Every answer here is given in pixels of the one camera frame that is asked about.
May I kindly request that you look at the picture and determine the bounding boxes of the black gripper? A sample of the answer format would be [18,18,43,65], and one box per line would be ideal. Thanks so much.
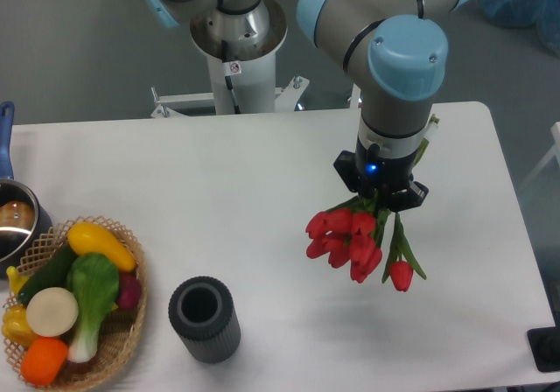
[333,141,429,212]

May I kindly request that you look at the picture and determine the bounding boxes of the red tulip bouquet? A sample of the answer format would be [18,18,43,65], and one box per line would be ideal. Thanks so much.
[305,191,427,292]

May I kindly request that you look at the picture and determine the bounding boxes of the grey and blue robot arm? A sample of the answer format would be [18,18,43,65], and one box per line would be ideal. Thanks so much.
[146,0,469,212]

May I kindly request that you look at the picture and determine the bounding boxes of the dark grey ribbed vase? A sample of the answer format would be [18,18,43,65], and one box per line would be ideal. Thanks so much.
[168,276,242,364]

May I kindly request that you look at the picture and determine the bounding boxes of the blue plastic bag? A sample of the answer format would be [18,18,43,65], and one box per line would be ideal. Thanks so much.
[476,0,559,55]

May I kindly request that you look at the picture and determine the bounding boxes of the black device at table edge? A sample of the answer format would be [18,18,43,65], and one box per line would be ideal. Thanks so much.
[527,326,559,373]

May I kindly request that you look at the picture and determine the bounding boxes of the red purple radish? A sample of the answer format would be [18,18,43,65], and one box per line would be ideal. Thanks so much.
[115,273,142,311]

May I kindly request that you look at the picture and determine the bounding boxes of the yellow squash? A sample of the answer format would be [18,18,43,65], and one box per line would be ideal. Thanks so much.
[66,221,137,273]

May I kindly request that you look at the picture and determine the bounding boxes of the green bok choy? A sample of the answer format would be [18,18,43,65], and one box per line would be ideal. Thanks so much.
[66,253,119,364]

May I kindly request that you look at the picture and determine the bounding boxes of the woven wicker basket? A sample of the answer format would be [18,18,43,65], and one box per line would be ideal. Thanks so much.
[1,216,148,391]

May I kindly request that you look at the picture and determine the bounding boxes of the dark green cucumber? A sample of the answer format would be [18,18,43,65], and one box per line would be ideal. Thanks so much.
[17,243,78,305]

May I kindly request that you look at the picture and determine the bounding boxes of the cream round radish slice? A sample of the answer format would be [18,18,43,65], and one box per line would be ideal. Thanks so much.
[26,287,79,337]

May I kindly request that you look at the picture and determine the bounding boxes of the yellow banana tip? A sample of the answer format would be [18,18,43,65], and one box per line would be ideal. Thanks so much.
[6,266,29,296]

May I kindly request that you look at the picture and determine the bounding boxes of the orange fruit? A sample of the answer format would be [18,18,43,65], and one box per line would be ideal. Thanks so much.
[20,337,68,387]

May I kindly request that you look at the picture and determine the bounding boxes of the yellow bell pepper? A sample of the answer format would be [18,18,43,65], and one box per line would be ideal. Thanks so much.
[2,304,39,348]

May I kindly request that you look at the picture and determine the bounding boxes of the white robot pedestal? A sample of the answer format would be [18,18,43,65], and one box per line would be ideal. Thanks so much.
[151,0,310,117]

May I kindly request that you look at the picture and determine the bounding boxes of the steel pot with blue handle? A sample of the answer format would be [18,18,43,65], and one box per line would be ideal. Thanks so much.
[1,101,52,280]

